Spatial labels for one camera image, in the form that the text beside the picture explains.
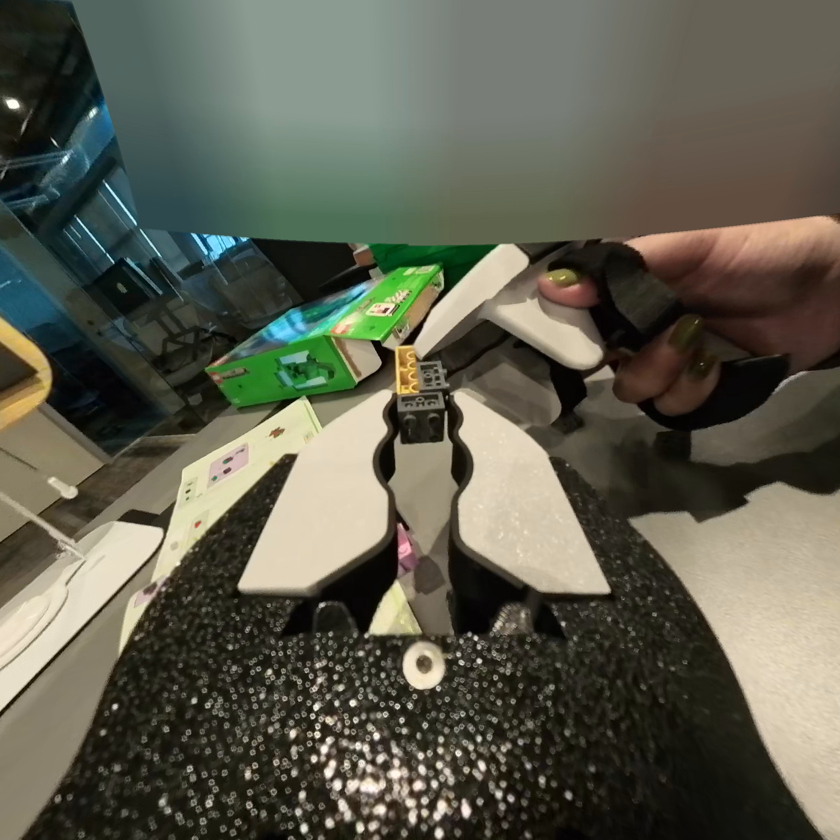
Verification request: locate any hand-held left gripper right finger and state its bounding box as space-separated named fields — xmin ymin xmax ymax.
xmin=449 ymin=390 xmax=614 ymax=611

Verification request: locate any green toy set box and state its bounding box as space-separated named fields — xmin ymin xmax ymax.
xmin=205 ymin=264 xmax=445 ymax=410

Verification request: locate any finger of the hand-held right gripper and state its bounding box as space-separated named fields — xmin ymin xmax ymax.
xmin=457 ymin=354 xmax=565 ymax=429
xmin=415 ymin=244 xmax=530 ymax=359

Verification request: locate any dark grey toy brick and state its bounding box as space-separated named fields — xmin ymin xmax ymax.
xmin=395 ymin=390 xmax=452 ymax=445

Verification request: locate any yellow wooden tray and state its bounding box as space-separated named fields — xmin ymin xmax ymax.
xmin=0 ymin=314 xmax=55 ymax=431

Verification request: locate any white round-marked tray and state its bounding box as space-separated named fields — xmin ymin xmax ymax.
xmin=0 ymin=523 xmax=165 ymax=713

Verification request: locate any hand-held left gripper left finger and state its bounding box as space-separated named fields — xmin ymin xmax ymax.
xmin=238 ymin=390 xmax=401 ymax=601

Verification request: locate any person's right hand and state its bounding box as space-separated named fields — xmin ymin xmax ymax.
xmin=537 ymin=215 xmax=840 ymax=419

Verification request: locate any white desk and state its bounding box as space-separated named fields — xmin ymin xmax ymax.
xmin=0 ymin=289 xmax=840 ymax=840

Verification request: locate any pale instruction booklet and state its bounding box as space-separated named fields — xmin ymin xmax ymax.
xmin=120 ymin=395 xmax=324 ymax=651

